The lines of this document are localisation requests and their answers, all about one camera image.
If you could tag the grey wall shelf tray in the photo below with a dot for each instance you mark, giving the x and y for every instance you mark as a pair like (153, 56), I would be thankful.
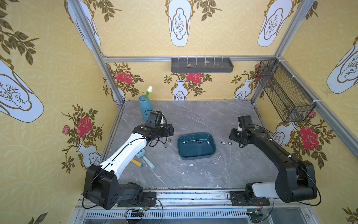
(201, 65)

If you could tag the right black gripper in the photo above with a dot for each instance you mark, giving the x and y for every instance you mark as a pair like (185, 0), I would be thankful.
(233, 136)

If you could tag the light blue toy fork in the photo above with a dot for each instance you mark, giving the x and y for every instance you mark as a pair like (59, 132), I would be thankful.
(141, 154)

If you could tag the black wire mesh basket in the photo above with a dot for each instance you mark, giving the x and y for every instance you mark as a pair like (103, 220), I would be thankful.
(289, 98)

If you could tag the white tulip flower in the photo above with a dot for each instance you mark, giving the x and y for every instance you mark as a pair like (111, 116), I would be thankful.
(148, 91)

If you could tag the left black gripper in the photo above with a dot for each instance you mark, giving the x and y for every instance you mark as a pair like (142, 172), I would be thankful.
(168, 130)

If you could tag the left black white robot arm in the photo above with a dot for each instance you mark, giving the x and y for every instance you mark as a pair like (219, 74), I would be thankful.
(102, 185)

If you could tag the teal plastic storage box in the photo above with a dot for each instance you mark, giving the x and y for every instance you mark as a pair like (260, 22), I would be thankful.
(196, 146)

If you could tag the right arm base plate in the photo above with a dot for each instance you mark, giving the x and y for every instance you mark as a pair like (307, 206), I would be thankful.
(243, 198)

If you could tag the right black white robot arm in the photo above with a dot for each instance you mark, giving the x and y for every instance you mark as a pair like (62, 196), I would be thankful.
(295, 181)

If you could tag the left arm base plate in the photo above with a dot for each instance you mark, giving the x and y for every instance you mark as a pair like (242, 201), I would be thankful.
(148, 200)

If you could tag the teal blue vase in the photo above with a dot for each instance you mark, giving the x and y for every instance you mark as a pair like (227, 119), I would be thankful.
(145, 107)

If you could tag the aluminium front rail frame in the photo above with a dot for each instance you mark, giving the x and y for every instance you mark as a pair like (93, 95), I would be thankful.
(195, 204)

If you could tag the yellow handled toy tool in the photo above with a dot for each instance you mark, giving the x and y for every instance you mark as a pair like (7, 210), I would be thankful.
(137, 163)

